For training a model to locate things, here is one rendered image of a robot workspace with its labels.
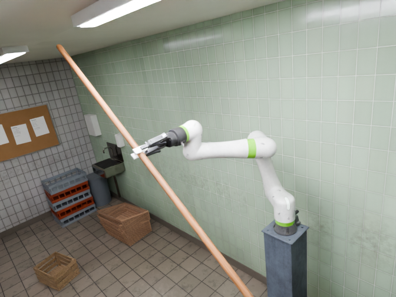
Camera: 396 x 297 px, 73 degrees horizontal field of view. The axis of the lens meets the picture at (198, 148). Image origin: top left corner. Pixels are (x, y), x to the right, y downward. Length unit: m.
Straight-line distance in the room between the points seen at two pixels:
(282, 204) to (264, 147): 0.40
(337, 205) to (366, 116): 0.69
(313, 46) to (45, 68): 4.27
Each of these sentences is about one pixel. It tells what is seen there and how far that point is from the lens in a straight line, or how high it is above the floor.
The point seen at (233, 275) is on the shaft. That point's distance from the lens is 1.15.
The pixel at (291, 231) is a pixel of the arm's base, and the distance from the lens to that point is 1.87.
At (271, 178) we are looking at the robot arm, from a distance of 1.84.
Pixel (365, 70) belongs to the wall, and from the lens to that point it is 1.90.
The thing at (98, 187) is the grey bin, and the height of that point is 0.39.
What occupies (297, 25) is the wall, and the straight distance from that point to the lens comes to 2.04.
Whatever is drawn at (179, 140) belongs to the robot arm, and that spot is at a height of 1.95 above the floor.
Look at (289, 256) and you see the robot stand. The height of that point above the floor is 1.09.
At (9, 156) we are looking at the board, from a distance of 5.17.
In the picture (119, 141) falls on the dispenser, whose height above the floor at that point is 1.28.
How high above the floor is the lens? 2.35
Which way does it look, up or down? 19 degrees down
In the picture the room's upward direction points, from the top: 8 degrees counter-clockwise
